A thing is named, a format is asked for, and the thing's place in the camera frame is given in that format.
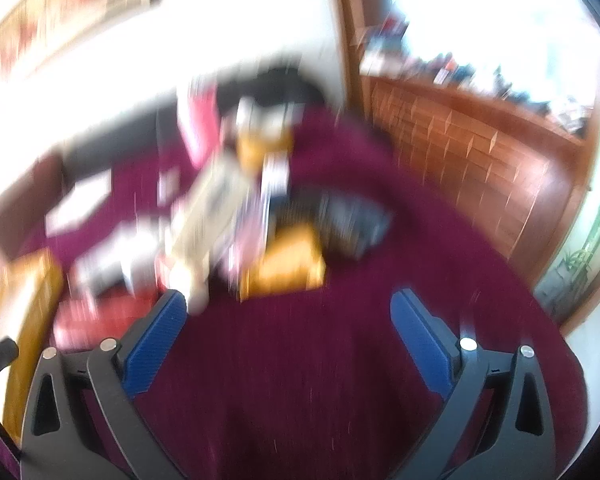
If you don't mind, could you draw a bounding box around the white striped carton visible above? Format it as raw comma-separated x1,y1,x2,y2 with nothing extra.
162,157,261,281

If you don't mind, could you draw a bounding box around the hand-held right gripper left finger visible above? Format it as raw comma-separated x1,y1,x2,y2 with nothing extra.
19,289,188,480

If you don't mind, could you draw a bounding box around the brown leather chair back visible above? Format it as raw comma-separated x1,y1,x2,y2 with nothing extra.
0,152,66,261

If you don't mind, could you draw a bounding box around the small white box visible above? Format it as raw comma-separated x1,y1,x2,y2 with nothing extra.
157,170,181,206

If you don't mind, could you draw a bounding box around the red packet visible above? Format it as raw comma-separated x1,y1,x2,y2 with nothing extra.
55,292,156,351

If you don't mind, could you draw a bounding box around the row of small shelf clutter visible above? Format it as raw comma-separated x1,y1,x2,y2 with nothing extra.
357,15,596,136

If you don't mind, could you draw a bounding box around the thin black cable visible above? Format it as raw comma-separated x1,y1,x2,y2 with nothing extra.
0,402,23,461

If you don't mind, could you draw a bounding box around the yellow cardboard box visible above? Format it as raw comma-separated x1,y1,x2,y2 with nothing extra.
0,250,65,436

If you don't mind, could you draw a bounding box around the pale pink bottle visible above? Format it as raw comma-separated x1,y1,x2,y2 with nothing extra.
172,260,213,316

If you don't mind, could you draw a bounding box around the maroon cloth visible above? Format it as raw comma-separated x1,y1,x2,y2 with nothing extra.
10,105,588,480

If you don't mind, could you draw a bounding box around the clear plastic bag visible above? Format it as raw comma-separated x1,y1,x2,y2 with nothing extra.
230,150,293,281

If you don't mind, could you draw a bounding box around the yellow round tin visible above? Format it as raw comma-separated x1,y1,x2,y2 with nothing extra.
235,127,296,173

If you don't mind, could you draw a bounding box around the black bag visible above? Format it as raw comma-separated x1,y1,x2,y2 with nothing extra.
215,62,331,121

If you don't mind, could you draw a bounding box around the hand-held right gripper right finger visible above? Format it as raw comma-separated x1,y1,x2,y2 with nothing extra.
390,287,563,480

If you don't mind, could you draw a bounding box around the wooden louvred cabinet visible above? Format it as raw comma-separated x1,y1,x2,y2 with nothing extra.
332,0,600,326

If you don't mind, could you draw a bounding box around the framed wall painting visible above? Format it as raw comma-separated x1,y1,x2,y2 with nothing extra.
0,0,163,86

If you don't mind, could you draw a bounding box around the pink ribbed basket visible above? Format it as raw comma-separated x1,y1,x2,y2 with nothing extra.
177,77,221,166

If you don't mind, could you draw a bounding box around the orange snack packet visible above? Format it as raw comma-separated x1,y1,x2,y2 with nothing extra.
240,225,327,301

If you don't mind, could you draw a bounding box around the black foil packet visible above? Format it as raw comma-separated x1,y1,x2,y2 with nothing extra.
280,187,393,261

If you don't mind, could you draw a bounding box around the white paper sheet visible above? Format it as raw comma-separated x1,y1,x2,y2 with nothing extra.
45,170,113,238

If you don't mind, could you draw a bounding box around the black padded backrest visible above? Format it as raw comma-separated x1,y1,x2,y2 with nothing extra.
62,105,181,186

